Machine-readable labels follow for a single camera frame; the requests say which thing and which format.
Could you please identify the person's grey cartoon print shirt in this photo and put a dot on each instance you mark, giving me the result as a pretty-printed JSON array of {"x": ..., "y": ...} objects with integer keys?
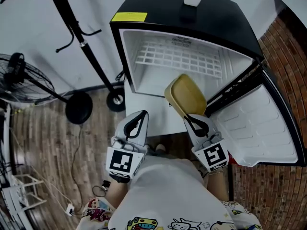
[{"x": 168, "y": 188}]

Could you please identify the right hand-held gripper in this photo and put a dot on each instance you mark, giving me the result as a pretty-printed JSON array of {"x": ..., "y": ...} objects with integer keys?
[{"x": 213, "y": 157}]

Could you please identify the black mini fridge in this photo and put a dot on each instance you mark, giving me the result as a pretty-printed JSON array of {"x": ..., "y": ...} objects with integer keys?
[{"x": 254, "y": 128}]

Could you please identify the person's left forearm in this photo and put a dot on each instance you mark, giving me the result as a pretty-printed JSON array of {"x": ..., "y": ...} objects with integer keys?
[{"x": 117, "y": 193}]

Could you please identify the small black device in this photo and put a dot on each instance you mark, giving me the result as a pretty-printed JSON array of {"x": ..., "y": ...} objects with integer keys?
[{"x": 106, "y": 184}]

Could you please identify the person's right shoe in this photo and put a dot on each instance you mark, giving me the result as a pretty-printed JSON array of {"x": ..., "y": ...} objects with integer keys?
[{"x": 160, "y": 148}]

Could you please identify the white dish rack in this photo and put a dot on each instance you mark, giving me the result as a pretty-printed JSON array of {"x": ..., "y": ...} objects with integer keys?
[{"x": 177, "y": 62}]

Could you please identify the white square table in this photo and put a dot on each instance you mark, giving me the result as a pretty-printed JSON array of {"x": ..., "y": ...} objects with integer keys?
[{"x": 156, "y": 118}]

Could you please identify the person's left shoe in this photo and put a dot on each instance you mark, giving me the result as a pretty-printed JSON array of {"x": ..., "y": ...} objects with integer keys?
[{"x": 150, "y": 150}]

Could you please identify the black standing fan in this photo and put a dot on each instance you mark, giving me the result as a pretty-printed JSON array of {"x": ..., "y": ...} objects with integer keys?
[{"x": 79, "y": 108}]

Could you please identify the white metal stool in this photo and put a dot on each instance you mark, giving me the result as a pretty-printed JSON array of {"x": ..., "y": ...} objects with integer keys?
[{"x": 16, "y": 193}]

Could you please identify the person's shoe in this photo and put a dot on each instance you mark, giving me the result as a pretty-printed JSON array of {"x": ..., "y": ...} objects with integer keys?
[
  {"x": 150, "y": 150},
  {"x": 160, "y": 148}
]

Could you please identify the yellow plastic container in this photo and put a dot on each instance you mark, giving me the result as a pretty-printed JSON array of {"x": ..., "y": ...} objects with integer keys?
[{"x": 187, "y": 97}]

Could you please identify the person's right forearm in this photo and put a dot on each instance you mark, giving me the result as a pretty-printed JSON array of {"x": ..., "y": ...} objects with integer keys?
[{"x": 217, "y": 188}]

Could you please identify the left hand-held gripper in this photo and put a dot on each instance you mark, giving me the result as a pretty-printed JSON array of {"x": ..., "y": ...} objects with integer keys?
[{"x": 122, "y": 162}]

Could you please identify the black coat rack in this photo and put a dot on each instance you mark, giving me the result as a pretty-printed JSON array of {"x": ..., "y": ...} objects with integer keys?
[{"x": 82, "y": 44}]

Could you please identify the white power strip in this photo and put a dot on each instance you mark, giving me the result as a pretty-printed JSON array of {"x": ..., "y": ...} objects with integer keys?
[{"x": 70, "y": 210}]

